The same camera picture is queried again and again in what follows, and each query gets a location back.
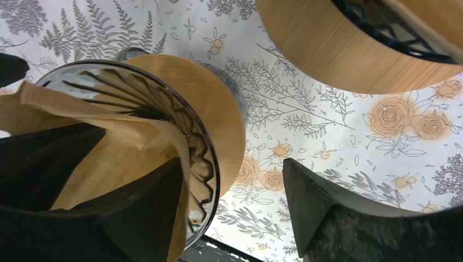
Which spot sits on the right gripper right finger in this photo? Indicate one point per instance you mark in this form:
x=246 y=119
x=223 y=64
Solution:
x=332 y=223

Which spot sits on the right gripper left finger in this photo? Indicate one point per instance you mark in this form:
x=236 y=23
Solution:
x=132 y=223

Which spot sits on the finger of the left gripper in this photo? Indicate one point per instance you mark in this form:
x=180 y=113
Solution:
x=12 y=69
x=36 y=166

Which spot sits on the grey glass dripper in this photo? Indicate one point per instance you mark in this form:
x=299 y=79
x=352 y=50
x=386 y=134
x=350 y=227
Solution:
x=128 y=90

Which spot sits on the wooden ring holder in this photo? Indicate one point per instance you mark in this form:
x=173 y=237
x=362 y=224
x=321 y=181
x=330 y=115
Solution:
x=213 y=102
x=320 y=41

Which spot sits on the blue glass dripper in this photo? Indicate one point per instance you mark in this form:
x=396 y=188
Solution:
x=380 y=22

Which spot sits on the single brown paper filter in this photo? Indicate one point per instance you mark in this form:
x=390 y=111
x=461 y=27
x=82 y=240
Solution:
x=439 y=21

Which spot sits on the clear glass carafe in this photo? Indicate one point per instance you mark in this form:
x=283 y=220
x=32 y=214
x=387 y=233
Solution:
x=131 y=52

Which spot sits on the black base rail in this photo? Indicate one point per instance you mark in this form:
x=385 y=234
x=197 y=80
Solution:
x=207 y=249

